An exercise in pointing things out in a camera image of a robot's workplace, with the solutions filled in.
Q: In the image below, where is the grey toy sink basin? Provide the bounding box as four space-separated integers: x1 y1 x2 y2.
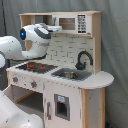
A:
52 68 92 81

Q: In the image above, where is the grey ice dispenser panel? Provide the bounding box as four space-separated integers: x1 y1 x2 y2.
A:
54 94 70 120

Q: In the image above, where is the red stove knob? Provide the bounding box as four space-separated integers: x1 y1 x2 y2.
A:
12 77 18 83
31 81 37 88

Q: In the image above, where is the grey fridge door handle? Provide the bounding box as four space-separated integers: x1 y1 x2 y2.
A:
47 102 51 120

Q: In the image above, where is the left red stove knob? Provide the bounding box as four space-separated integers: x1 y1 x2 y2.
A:
12 77 18 83

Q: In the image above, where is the white toy microwave door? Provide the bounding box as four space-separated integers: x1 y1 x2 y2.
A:
55 16 77 33

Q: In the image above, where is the grey fabric backdrop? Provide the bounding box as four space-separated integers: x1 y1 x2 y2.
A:
0 0 128 128

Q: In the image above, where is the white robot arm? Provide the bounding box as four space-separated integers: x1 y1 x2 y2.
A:
0 23 62 128

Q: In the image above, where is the right red stove knob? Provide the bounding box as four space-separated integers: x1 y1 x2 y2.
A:
31 81 37 88

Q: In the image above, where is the black toy faucet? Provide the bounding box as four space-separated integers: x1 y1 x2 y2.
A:
75 51 93 70

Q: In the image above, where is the wooden toy kitchen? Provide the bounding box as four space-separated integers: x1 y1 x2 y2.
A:
7 11 114 128

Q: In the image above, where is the black toy stovetop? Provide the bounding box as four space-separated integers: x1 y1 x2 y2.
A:
18 62 55 74

